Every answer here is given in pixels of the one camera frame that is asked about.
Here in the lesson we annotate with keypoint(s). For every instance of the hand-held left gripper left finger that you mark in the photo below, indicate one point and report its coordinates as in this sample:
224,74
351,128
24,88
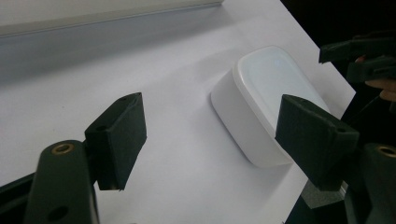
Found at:
120,143

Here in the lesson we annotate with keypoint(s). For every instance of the grey metal table bracket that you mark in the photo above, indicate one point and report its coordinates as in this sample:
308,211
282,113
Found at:
320,197

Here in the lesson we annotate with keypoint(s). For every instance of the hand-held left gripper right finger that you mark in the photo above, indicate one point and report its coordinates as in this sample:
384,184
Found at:
314,143

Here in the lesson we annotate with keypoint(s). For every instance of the white lidded plastic container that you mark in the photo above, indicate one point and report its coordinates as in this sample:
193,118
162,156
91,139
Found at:
249,105

